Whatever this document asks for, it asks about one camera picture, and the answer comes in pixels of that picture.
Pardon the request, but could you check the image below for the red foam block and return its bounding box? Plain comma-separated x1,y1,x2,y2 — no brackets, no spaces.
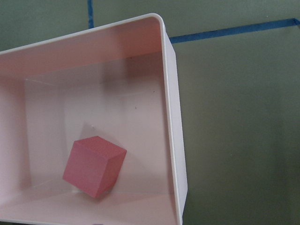
63,136,127,198

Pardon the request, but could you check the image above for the pink plastic bin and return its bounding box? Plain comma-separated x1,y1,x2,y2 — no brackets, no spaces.
0,13,188,225

